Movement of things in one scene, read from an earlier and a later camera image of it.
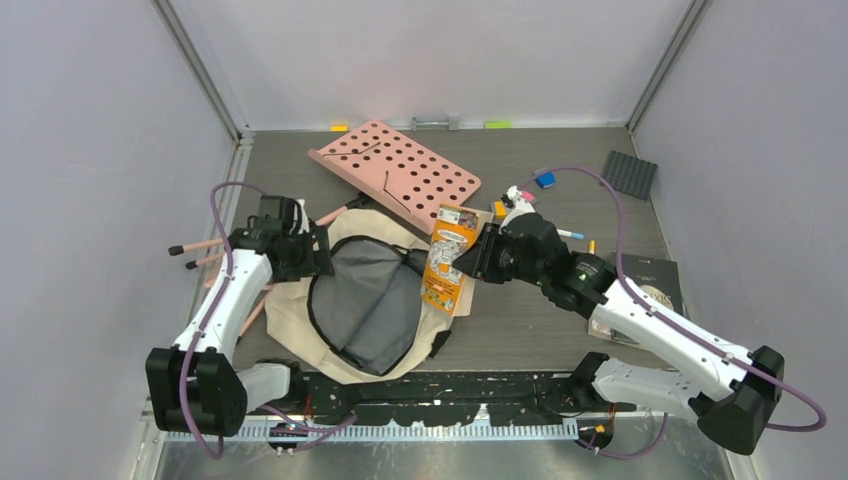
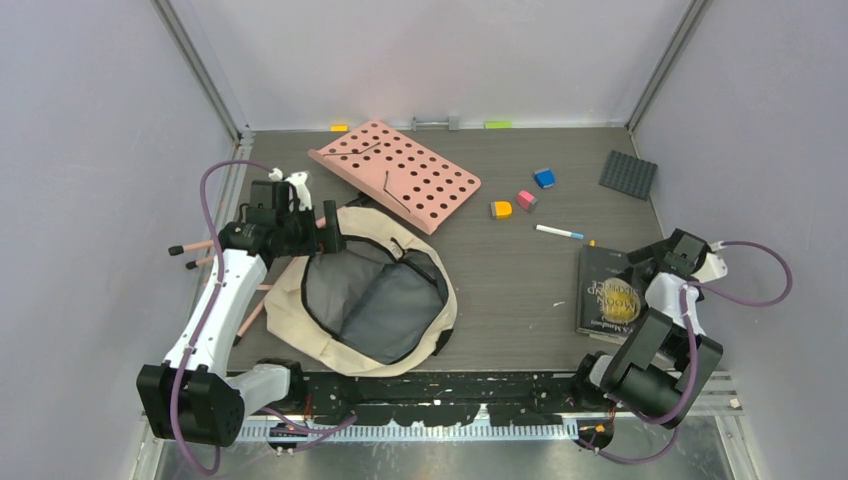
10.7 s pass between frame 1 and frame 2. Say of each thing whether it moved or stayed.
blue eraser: stayed
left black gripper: moved
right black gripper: moved
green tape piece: stayed
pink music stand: stayed
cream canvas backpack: stayed
